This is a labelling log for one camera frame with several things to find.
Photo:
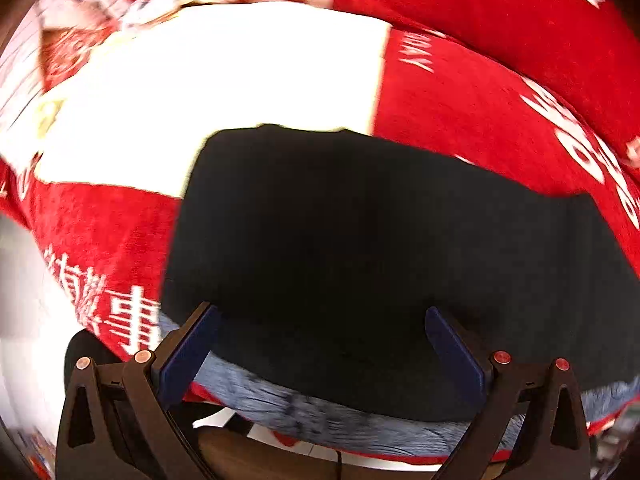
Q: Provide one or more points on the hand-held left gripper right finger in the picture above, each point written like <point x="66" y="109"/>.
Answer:
<point x="452" y="352"/>

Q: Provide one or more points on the black pants with speckled lining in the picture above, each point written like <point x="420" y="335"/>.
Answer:
<point x="350" y="240"/>

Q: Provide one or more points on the red printed sofa cover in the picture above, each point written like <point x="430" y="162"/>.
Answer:
<point x="475" y="110"/>

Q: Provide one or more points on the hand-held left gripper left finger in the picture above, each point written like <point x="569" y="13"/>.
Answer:
<point x="186" y="355"/>

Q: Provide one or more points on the light blue cloth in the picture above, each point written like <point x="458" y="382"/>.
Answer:
<point x="147" y="12"/>

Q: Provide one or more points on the white cloth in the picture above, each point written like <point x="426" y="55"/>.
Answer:
<point x="225" y="90"/>

